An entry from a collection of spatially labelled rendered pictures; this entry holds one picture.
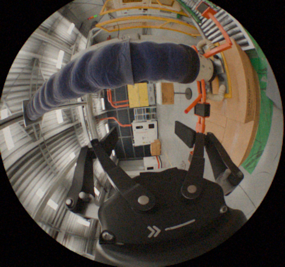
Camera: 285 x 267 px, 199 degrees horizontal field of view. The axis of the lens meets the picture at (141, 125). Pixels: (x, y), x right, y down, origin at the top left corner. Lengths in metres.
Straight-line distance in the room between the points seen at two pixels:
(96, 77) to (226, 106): 0.81
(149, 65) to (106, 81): 0.18
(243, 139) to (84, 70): 1.34
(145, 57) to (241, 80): 0.60
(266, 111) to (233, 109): 0.98
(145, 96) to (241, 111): 7.47
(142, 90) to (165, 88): 5.61
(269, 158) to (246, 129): 0.79
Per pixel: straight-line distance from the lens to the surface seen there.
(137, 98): 7.68
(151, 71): 0.34
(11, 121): 1.38
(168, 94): 2.29
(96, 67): 0.34
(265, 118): 1.59
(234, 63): 0.74
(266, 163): 1.71
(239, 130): 1.13
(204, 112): 0.47
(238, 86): 0.70
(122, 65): 0.32
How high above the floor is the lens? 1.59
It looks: level
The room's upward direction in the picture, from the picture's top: 96 degrees counter-clockwise
